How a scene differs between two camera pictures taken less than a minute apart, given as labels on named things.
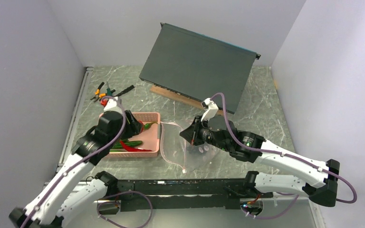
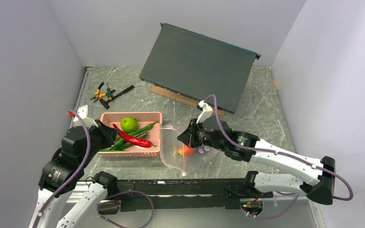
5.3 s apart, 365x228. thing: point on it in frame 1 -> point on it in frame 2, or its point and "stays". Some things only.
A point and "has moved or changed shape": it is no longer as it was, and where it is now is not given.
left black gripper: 134,127 -> 109,133
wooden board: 179,98 stays
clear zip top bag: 175,148 has moved or changed shape
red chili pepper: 129,148 -> 132,140
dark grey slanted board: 197,67 stays
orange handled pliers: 97,93 stays
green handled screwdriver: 109,91 stays
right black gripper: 189,133 stays
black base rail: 155,194 stays
